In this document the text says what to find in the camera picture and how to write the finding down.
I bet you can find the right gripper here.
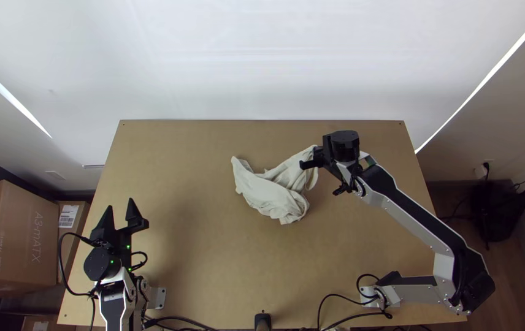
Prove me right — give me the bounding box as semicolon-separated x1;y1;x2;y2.
299;134;335;171

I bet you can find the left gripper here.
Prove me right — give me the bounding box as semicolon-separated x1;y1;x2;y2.
90;198;150;263

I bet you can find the off-white t-shirt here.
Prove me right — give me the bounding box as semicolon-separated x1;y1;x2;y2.
231;145;320;226

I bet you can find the small brown cardboard box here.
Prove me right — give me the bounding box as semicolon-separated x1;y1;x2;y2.
57;200;91;282

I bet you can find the large brown cardboard box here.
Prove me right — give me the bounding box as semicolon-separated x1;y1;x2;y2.
0;179;60;296

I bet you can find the black bag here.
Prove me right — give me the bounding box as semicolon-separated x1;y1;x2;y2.
468;183;525;243

